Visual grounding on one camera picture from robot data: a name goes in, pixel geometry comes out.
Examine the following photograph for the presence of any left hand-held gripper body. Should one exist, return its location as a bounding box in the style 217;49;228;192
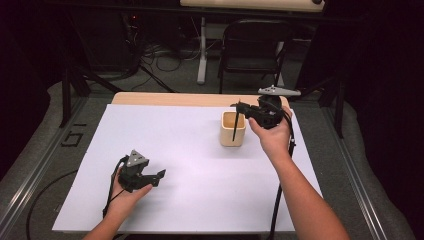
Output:
117;149;155;194

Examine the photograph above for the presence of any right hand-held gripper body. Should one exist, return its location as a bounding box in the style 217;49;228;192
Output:
246;85;302;131

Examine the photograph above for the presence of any black pen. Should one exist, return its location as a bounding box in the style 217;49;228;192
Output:
231;99;242;142

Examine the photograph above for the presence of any beige square pen holder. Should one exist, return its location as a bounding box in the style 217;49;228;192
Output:
219;110;247;148

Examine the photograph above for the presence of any person's left hand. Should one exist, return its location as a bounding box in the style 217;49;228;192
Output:
104;168;154;218

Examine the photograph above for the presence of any person's right hand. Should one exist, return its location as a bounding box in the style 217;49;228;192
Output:
248;105;294;163

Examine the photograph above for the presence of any white board sheet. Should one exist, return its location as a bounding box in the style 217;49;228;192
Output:
52;103;324;234

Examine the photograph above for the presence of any white desk leg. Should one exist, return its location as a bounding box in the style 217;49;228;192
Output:
275;41;285;88
196;16;208;85

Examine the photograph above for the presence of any black folding chair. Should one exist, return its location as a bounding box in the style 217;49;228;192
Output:
217;18;295;96

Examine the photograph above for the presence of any wooden table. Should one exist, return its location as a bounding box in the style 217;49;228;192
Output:
111;92;291;110

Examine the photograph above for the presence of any black metal stand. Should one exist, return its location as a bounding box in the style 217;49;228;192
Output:
287;75;345;140
58;63;125;129

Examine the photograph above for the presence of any beige desk top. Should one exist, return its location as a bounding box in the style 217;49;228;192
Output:
179;0;326;14

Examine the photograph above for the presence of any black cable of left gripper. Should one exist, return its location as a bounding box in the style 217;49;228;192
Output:
102;155;130;218

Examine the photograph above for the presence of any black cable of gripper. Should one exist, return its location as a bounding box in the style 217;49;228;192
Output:
267;108;298;240
102;155;130;218

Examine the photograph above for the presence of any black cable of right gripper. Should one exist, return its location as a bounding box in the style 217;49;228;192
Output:
267;108;298;240

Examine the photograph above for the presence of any aluminium rail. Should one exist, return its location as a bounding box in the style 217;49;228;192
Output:
0;97;88;240
321;106;390;240

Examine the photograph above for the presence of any tangle of cables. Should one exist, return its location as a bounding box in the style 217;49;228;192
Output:
122;13;202;94

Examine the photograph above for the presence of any black cable on floor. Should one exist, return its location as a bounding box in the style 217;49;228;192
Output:
25;169;80;240

